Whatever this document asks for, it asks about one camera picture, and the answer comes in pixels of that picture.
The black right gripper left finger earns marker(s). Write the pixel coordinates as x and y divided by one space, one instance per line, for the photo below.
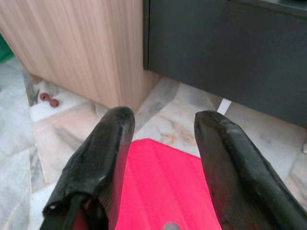
96 155

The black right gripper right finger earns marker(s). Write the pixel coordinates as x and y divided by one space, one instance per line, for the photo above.
235 172

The red plastic stool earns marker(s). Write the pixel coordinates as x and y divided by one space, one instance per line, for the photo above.
163 182

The small dark red dumbbell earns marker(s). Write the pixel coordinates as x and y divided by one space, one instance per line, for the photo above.
44 97

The light wooden cabinet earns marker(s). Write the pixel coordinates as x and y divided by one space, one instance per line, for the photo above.
72 43

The dark grey cabinet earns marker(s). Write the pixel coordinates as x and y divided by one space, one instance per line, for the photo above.
227 48

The green plastic object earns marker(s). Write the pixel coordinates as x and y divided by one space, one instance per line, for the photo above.
4 51

